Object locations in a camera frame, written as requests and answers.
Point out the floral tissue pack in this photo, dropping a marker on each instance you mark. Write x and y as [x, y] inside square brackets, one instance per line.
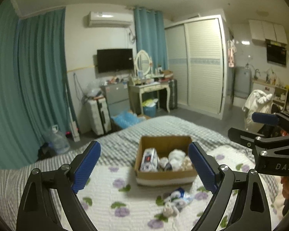
[150, 161]

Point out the white kitchen cabinets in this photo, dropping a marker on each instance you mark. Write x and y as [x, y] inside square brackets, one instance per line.
[264, 30]

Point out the person right hand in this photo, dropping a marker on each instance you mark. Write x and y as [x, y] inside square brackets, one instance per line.
[285, 187]

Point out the white sliding wardrobe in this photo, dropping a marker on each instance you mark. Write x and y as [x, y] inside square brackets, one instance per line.
[197, 56]

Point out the floral quilted blanket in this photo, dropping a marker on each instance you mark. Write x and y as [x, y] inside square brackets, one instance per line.
[114, 201]

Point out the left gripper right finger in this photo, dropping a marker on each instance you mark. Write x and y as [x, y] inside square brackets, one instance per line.
[251, 209]

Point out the black wall television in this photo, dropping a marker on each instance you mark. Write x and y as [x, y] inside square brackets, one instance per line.
[113, 60]

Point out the white item in box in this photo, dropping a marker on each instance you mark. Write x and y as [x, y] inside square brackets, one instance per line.
[173, 161]

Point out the white dressing table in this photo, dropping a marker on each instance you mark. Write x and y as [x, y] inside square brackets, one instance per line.
[136, 91]

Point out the blue bubble wrap bag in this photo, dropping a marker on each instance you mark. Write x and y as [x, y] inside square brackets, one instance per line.
[126, 119]

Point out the dark suitcase by table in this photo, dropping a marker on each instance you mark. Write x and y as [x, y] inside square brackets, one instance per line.
[173, 94]

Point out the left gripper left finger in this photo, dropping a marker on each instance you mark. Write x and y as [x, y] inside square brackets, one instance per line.
[37, 210]

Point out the white air conditioner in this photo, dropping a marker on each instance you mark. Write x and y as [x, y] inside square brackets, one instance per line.
[109, 19]

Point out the white clothes pile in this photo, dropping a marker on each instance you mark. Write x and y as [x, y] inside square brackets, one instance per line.
[260, 102]

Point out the teal curtain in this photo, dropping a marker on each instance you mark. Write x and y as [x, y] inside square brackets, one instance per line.
[150, 35]
[34, 90]

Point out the black range hood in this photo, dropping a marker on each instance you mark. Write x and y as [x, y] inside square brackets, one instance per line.
[276, 53]

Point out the blue waste basket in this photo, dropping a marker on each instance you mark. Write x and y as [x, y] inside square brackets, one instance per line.
[150, 110]

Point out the grey mini fridge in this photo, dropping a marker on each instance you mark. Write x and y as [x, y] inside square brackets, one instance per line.
[117, 97]

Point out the blue tissue packet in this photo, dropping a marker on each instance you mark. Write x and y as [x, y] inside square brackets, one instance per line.
[181, 194]

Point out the grey washing machine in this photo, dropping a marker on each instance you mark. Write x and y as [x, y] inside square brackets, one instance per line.
[242, 82]

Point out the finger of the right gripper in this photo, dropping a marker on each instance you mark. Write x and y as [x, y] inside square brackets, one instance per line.
[241, 137]
[280, 119]

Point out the brown cardboard box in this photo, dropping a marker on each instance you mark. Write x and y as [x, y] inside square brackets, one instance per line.
[163, 145]

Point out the teal curtain middle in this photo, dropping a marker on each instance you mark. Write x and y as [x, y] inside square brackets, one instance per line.
[150, 35]

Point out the white oval vanity mirror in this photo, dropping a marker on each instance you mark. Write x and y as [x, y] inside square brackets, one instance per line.
[142, 64]

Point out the grey checked bed sheet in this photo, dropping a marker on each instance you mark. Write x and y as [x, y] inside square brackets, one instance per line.
[12, 182]

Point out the white suitcase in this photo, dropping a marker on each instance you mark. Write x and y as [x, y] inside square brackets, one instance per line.
[99, 116]

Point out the clear water jug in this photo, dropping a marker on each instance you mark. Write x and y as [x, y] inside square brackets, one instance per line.
[57, 140]

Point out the teal curtain left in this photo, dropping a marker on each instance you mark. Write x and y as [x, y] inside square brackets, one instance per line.
[34, 90]

